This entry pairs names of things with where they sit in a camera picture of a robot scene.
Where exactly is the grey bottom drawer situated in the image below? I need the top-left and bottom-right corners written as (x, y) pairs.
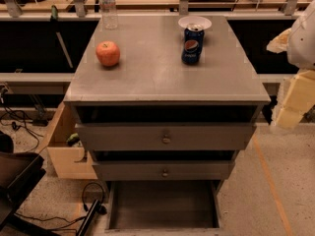
top-left (106, 180), bottom-right (223, 236)

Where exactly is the grey drawer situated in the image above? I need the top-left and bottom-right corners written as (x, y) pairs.
top-left (93, 160), bottom-right (235, 181)
top-left (106, 180), bottom-right (223, 236)
top-left (76, 123), bottom-right (256, 151)

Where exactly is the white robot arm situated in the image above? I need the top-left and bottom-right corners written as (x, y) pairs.
top-left (267, 1), bottom-right (315, 130)

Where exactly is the grey top drawer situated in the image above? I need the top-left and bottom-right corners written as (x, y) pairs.
top-left (76, 123), bottom-right (256, 151)

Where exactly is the grey middle drawer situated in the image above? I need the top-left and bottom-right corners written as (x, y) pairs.
top-left (93, 160), bottom-right (235, 181)

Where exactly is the grey wooden drawer cabinet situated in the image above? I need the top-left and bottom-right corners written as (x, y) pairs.
top-left (63, 15), bottom-right (272, 195)

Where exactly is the blue pepsi can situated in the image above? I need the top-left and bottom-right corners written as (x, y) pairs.
top-left (181, 24), bottom-right (205, 65)

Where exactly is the white bowl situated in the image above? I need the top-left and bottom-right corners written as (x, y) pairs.
top-left (178, 16), bottom-right (212, 30)

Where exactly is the red apple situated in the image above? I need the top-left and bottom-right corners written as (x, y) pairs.
top-left (95, 41), bottom-right (120, 67)

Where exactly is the clear plastic water bottle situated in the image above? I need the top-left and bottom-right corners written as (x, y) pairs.
top-left (97, 0), bottom-right (118, 30)

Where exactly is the green object in box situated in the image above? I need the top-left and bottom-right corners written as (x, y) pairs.
top-left (66, 133), bottom-right (80, 147)

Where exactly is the light wooden box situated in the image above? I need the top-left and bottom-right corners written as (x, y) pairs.
top-left (38, 102), bottom-right (96, 180)

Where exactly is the black power strip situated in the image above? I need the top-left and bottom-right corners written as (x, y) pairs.
top-left (76, 200), bottom-right (100, 236)

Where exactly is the black chair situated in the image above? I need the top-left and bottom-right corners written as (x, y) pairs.
top-left (0, 132), bottom-right (59, 236)

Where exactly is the green handled tool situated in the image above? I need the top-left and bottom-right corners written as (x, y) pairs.
top-left (50, 5), bottom-right (74, 69)

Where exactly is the black floor cable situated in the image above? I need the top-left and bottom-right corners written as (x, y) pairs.
top-left (0, 95), bottom-right (45, 153)

